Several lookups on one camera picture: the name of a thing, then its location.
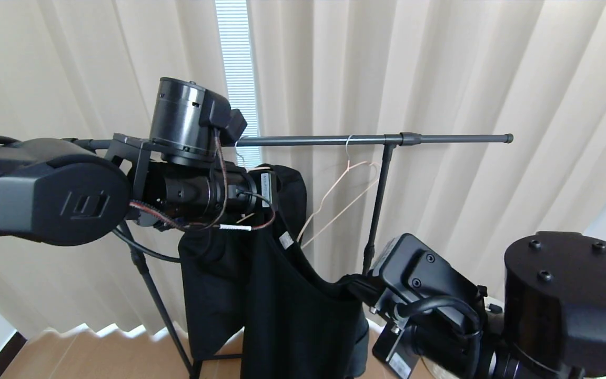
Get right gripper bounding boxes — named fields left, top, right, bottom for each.
left=371, top=324, right=498, bottom=379

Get black shorts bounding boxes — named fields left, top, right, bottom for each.
left=178, top=164, right=309, bottom=362

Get window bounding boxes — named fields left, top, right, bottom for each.
left=214, top=0, right=262, bottom=169

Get beige curtain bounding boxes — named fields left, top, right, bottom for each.
left=248, top=0, right=606, bottom=295
left=0, top=0, right=230, bottom=340

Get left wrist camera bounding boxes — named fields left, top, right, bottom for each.
left=206, top=94, right=248, bottom=145

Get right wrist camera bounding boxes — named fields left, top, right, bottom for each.
left=369, top=233, right=489, bottom=337

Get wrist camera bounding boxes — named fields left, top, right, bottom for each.
left=206, top=94, right=248, bottom=145
left=369, top=233, right=489, bottom=337

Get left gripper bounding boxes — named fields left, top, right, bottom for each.
left=161, top=161, right=278, bottom=223

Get pink clothes hanger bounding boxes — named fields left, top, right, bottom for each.
left=234, top=138, right=273, bottom=173
left=297, top=135, right=382, bottom=249

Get black garment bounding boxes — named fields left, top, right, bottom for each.
left=239, top=208, right=371, bottom=379

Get black clothes rack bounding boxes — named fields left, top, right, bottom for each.
left=64, top=132, right=514, bottom=379

